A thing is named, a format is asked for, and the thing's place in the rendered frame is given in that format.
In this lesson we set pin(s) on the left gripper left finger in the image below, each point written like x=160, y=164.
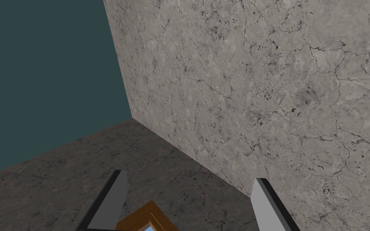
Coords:
x=109, y=205

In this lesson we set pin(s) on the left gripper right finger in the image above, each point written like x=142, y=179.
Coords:
x=270, y=208

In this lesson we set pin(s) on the wooden framed window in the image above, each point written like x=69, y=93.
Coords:
x=148, y=218

